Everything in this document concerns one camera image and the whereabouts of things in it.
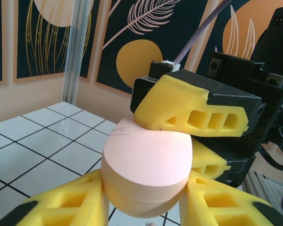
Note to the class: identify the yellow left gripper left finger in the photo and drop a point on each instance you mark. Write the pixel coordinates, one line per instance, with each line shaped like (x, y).
(92, 193)

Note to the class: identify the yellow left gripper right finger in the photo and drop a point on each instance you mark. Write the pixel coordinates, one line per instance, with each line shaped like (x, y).
(198, 200)

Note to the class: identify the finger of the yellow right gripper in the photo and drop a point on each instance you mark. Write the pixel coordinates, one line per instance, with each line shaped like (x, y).
(169, 101)
(207, 162)

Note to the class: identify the pink earbud charging case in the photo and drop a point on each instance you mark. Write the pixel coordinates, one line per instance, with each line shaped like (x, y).
(146, 164)

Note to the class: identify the aluminium side rail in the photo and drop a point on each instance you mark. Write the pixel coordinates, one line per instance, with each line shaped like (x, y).
(266, 188)

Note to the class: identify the aluminium corner post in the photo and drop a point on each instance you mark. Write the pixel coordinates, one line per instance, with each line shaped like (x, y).
(75, 58)

